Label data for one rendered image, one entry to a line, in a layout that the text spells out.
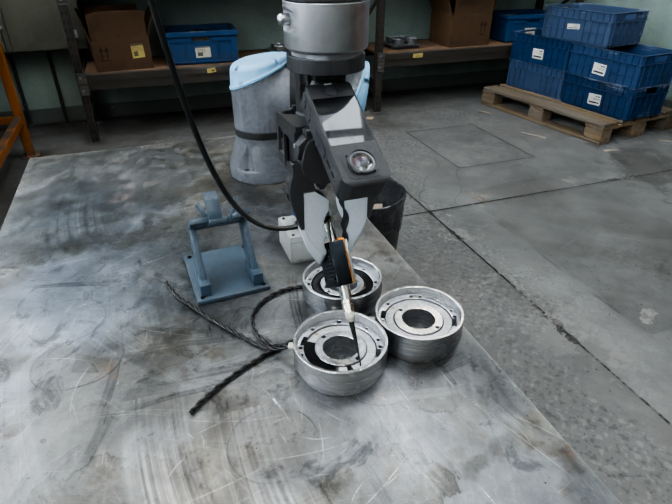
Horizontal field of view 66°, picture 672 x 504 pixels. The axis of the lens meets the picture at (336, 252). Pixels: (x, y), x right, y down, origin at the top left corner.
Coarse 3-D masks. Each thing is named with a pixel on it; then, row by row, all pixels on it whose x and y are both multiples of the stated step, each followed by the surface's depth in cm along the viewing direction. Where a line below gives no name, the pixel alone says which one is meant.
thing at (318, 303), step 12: (312, 264) 70; (360, 264) 72; (372, 264) 70; (312, 276) 70; (372, 276) 70; (324, 288) 68; (336, 288) 71; (360, 288) 68; (372, 288) 68; (312, 300) 66; (324, 300) 64; (336, 300) 64; (360, 300) 64; (372, 300) 66; (360, 312) 65
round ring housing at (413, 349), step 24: (408, 288) 66; (432, 288) 66; (384, 312) 64; (408, 312) 64; (432, 312) 63; (456, 312) 63; (408, 336) 58; (456, 336) 59; (408, 360) 60; (432, 360) 60
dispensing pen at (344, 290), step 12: (336, 240) 55; (336, 252) 53; (324, 264) 56; (336, 264) 53; (348, 264) 54; (324, 276) 57; (336, 276) 53; (348, 276) 54; (348, 288) 55; (348, 300) 55; (348, 312) 55; (360, 360) 55
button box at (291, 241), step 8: (288, 216) 82; (280, 224) 80; (288, 224) 79; (280, 232) 82; (288, 232) 77; (296, 232) 77; (280, 240) 83; (288, 240) 77; (296, 240) 76; (328, 240) 78; (288, 248) 78; (296, 248) 77; (304, 248) 77; (288, 256) 79; (296, 256) 78; (304, 256) 78
